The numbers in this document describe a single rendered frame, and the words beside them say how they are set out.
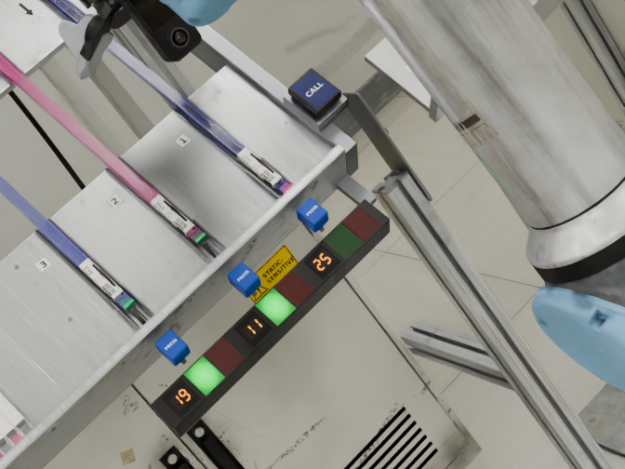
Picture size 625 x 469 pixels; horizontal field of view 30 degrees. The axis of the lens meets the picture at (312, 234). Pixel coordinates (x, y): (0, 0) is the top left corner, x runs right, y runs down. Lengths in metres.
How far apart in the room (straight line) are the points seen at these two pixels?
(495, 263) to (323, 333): 0.82
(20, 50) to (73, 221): 0.26
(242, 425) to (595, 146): 1.04
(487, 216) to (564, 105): 1.93
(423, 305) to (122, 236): 1.26
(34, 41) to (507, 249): 1.29
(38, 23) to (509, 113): 0.91
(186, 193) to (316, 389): 0.49
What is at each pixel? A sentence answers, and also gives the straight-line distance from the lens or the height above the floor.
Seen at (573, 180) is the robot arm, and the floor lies 0.83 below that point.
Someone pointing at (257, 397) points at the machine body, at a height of 0.42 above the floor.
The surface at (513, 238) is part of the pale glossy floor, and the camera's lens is 2.54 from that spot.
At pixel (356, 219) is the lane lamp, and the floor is 0.66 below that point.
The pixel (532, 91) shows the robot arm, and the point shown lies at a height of 0.90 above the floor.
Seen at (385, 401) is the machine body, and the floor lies 0.26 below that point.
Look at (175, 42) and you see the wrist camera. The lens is 1.27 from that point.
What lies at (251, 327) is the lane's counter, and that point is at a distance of 1.30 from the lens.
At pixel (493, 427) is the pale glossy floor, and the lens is 2.08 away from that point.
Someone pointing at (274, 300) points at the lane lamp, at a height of 0.66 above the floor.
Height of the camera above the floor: 1.17
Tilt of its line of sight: 22 degrees down
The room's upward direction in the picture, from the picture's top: 37 degrees counter-clockwise
